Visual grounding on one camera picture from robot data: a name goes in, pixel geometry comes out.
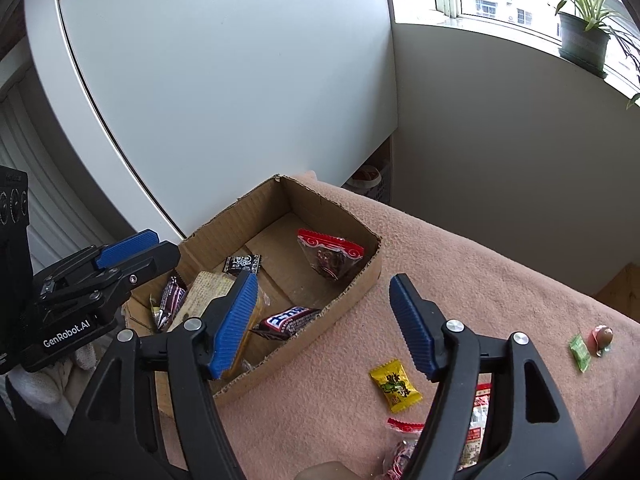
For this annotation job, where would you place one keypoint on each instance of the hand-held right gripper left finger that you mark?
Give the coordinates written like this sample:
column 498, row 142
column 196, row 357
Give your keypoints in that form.
column 235, row 325

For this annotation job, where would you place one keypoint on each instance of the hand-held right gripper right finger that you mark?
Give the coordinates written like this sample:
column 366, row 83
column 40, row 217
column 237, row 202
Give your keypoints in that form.
column 412, row 325

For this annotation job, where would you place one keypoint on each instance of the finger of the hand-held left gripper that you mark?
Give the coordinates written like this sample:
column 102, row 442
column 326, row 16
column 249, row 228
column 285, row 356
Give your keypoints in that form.
column 150, row 265
column 125, row 247

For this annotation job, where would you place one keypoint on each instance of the maroon snack packet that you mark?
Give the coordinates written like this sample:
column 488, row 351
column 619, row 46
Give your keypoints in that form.
column 172, row 300

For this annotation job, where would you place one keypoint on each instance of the yellow green cracker pack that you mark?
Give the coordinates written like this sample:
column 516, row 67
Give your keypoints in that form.
column 205, row 292

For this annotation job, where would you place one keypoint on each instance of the dark blue chocolate bar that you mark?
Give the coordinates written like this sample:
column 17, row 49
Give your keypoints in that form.
column 285, row 321

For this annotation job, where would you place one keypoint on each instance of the small black snack packet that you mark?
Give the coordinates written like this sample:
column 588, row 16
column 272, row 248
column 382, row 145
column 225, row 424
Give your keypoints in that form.
column 243, row 264

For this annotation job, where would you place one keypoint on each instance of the yellow candy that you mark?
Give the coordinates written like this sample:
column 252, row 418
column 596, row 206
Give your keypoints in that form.
column 395, row 385

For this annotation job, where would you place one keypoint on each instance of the brown cardboard box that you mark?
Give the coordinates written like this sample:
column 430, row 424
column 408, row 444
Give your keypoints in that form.
column 345, row 300

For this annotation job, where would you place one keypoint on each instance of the clear red-top date packet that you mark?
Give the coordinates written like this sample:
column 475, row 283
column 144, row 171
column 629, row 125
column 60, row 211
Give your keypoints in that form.
column 330, row 260

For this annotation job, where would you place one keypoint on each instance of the red white snack packet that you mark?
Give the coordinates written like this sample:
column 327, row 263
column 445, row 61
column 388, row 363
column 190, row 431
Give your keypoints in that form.
column 475, row 420

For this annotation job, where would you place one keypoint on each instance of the round brown candy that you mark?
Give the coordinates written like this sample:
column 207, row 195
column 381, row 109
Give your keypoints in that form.
column 602, row 336

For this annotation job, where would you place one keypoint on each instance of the person's left hand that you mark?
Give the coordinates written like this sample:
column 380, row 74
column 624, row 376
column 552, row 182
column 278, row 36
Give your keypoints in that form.
column 35, row 385

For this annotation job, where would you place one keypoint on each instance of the pink blanket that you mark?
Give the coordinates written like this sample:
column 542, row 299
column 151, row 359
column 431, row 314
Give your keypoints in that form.
column 475, row 280

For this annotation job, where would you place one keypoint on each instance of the white ribbed panel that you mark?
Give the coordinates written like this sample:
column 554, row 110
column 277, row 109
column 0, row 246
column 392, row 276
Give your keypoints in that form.
column 50, row 200

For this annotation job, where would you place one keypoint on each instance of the white plastic basket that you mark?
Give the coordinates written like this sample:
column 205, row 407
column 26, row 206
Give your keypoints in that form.
column 367, row 180

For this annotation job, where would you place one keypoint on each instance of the white cabinet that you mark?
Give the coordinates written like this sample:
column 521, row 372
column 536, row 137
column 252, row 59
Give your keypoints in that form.
column 225, row 85

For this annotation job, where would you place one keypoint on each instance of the potted spider plant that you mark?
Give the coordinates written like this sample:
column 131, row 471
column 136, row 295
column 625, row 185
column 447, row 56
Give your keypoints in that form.
column 582, row 40

